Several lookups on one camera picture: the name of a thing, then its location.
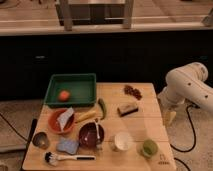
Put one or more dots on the pile of brown nuts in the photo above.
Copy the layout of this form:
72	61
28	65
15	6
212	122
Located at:
129	90

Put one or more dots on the green plastic tray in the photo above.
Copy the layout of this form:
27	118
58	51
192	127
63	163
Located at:
82	89

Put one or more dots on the wooden eraser with black felt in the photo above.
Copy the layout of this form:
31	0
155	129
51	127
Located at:
126	109

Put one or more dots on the orange bowl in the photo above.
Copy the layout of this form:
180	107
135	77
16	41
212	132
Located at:
53	123

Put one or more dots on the dark red bowl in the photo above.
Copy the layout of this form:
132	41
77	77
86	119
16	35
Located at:
87	135

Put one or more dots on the green cup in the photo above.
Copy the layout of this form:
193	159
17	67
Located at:
149	148

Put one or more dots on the white cup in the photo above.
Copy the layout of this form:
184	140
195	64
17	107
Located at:
121	142

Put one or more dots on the blue sponge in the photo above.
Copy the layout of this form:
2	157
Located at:
67	145

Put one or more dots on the orange fruit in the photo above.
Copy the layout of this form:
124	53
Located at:
64	96

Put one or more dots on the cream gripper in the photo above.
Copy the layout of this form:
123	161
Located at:
168	116

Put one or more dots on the metal cup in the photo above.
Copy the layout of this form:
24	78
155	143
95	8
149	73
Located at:
41	140

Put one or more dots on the wooden chair frame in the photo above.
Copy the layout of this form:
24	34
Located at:
72	13

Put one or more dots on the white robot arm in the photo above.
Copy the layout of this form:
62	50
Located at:
185	83

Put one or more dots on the white crumpled packet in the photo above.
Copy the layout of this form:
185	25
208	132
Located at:
64	117

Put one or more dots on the white fork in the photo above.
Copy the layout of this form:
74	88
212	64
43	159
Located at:
98	141

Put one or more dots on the black and white dish brush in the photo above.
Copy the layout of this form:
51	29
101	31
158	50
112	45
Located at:
53	158

